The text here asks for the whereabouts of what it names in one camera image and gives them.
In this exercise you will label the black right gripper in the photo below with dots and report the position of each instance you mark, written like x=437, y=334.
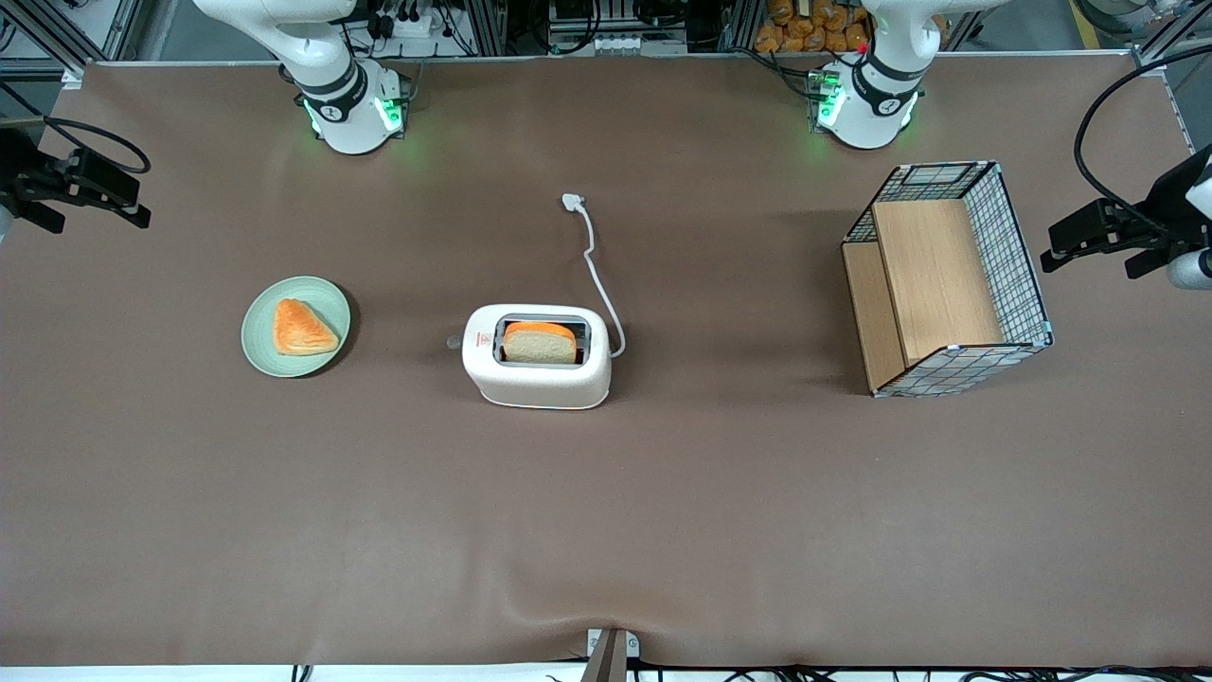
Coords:
x=19, y=169

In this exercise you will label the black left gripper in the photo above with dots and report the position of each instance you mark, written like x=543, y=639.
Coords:
x=1170, y=206

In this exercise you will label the cream white toaster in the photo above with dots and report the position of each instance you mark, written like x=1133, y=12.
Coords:
x=535, y=384

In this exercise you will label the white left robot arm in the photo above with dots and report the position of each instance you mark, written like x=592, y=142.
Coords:
x=876, y=104

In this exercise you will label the white grid-patterned fabric liner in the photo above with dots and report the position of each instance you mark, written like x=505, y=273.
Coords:
x=1018, y=275

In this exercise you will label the pale green round plate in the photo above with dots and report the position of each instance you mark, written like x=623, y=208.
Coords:
x=260, y=355

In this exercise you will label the triangular orange pastry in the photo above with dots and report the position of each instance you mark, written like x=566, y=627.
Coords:
x=301, y=330

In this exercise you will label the white power strip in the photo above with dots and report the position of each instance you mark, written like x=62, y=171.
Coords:
x=407, y=24

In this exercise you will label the pile of orange bread rolls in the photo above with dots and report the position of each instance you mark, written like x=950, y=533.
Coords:
x=805, y=28

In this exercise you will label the toast bread slice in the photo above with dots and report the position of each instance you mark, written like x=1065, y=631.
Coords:
x=540, y=346

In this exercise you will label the brown table cover mat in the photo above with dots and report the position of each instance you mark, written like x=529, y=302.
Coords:
x=606, y=521

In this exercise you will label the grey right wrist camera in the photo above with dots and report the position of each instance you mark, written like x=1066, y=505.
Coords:
x=4, y=223

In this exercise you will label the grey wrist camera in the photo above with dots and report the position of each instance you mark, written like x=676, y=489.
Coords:
x=1191, y=270
x=4, y=223

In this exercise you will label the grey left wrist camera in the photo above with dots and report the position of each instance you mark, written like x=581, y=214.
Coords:
x=1191, y=270

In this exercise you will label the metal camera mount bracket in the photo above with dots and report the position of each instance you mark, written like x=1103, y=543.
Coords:
x=611, y=658

